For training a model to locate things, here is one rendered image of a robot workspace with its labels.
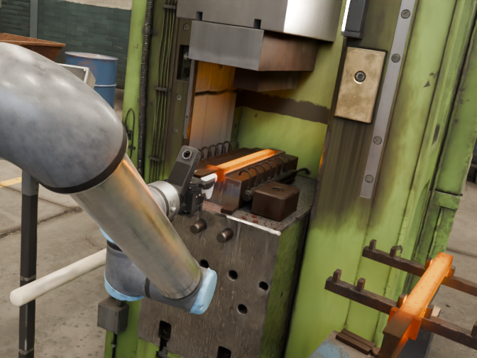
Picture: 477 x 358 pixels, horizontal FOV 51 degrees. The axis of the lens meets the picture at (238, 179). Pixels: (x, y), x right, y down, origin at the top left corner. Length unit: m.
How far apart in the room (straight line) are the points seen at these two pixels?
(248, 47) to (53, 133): 0.78
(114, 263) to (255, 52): 0.58
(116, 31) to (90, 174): 8.33
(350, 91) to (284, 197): 0.31
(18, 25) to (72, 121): 9.81
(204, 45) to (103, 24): 7.76
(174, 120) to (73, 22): 7.98
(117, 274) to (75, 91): 0.57
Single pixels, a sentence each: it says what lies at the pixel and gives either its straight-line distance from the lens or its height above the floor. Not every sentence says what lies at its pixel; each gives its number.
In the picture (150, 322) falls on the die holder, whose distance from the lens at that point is 1.50.
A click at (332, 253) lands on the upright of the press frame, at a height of 0.82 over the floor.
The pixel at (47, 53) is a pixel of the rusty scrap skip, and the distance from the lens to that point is 7.89.
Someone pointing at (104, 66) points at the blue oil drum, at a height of 0.80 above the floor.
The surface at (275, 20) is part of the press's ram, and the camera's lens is 1.21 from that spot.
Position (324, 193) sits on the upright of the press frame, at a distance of 1.35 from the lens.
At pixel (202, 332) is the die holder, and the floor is 0.57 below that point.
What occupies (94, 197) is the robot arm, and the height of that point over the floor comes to 1.14.
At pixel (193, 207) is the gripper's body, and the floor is 0.95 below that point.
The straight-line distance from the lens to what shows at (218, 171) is 1.28.
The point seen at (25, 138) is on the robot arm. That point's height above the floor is 1.22.
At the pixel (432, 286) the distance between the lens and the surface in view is 0.99.
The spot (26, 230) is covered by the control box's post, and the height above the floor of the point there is 0.69.
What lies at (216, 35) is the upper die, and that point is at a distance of 1.28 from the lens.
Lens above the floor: 1.35
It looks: 16 degrees down
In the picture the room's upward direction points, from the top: 8 degrees clockwise
